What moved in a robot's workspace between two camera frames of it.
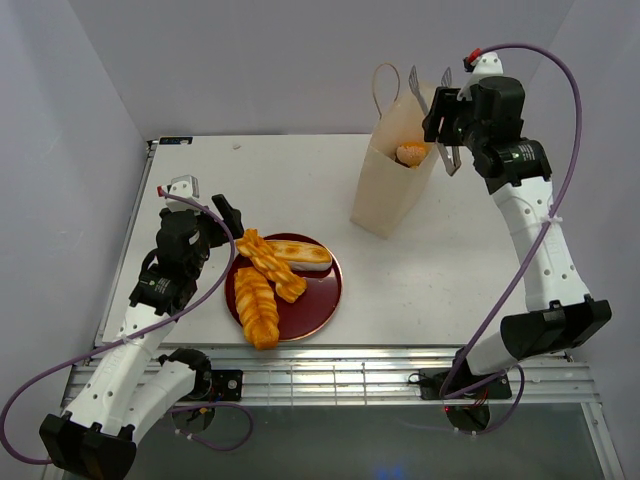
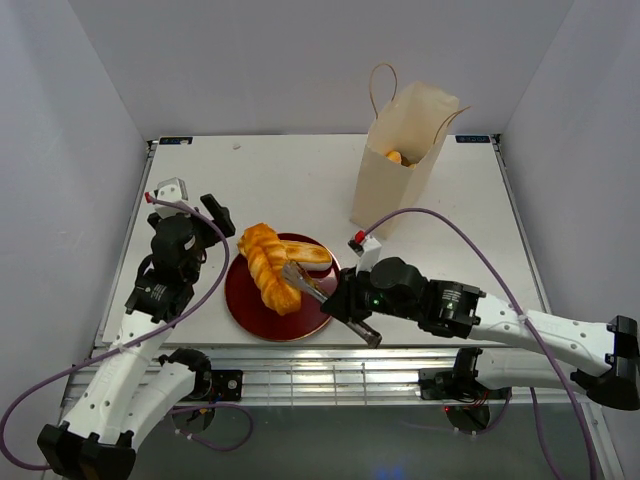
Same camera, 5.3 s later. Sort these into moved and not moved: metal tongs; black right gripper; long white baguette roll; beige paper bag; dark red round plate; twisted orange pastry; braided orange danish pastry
Moved: metal tongs; black right gripper; braided orange danish pastry; twisted orange pastry
Not moved: dark red round plate; beige paper bag; long white baguette roll
